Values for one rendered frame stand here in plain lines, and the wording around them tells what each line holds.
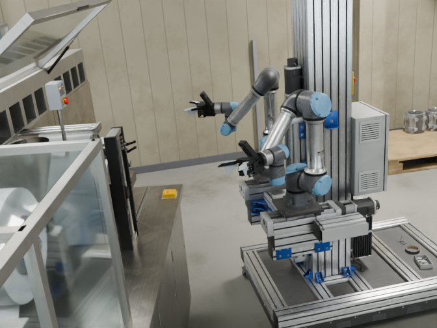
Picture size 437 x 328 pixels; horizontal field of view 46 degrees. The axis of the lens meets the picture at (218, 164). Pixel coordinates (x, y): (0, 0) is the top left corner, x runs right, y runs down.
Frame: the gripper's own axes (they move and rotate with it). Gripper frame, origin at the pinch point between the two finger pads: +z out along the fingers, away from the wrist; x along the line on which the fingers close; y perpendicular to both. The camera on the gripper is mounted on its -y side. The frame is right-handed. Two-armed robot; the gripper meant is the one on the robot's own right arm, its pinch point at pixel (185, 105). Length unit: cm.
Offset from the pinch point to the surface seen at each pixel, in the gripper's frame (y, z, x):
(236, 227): 131, -12, 47
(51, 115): -30, 46, -81
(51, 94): -63, 3, -140
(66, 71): -39, 57, -38
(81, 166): -63, -36, -194
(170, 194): 21, -10, -75
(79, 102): -18, 56, -34
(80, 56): -40, 61, -11
